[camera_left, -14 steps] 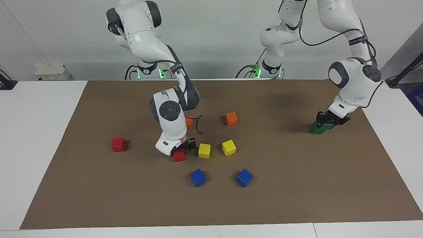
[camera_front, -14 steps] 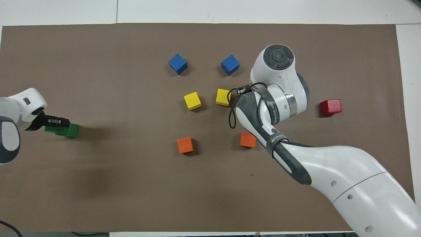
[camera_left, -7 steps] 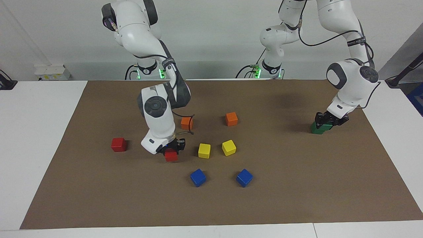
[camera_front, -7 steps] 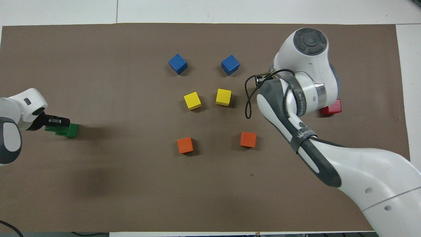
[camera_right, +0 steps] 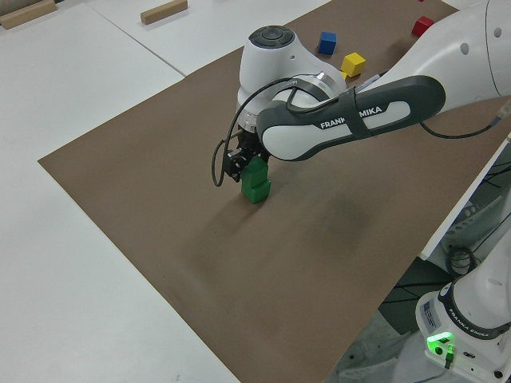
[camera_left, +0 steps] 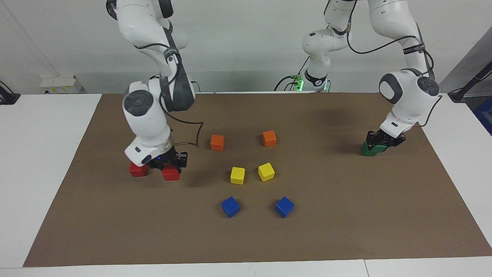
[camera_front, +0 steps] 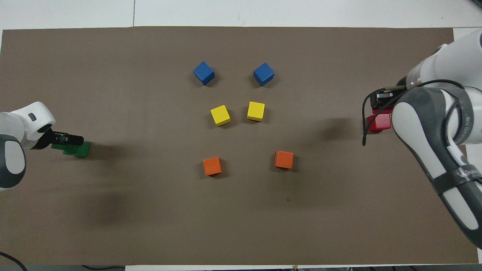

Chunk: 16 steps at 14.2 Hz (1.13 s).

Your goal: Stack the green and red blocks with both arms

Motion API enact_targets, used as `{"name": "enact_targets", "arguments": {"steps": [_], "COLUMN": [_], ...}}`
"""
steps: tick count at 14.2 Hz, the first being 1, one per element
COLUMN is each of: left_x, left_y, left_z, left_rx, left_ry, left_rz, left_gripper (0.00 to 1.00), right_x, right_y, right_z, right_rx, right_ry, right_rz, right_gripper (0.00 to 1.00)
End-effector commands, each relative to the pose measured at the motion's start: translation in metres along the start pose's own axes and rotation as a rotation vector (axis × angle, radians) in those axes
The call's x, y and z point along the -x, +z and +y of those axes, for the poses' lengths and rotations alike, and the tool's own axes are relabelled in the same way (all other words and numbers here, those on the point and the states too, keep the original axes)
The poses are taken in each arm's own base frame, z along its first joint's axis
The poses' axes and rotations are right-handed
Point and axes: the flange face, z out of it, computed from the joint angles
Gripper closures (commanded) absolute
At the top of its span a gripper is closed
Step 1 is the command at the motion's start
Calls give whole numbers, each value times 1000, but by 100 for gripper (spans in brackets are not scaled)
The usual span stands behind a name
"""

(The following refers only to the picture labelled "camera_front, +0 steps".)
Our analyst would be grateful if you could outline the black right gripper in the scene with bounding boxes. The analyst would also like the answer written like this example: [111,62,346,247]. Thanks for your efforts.
[371,76,409,110]

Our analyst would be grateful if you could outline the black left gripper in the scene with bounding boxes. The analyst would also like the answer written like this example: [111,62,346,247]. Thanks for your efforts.
[32,127,84,151]

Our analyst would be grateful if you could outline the green wooden block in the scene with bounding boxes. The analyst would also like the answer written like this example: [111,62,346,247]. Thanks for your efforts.
[52,143,79,154]
[64,141,90,158]

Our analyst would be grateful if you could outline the orange wooden block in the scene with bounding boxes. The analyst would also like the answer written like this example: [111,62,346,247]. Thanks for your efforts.
[275,151,294,169]
[202,157,223,176]

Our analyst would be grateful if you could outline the blue wooden block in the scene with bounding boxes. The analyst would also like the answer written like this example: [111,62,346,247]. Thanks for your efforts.
[192,61,216,86]
[253,62,275,87]

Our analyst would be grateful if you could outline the yellow wooden block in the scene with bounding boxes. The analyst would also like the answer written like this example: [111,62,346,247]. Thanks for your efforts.
[210,105,232,127]
[247,101,265,122]

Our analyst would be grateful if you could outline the brown table mat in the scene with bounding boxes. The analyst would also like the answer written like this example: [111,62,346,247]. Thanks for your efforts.
[0,26,479,266]

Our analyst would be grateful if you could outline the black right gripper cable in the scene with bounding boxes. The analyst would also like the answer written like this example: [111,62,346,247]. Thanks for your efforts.
[362,79,469,146]

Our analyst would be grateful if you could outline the black floor cable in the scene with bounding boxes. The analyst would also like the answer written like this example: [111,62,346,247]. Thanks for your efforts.
[0,251,27,271]
[81,265,125,271]

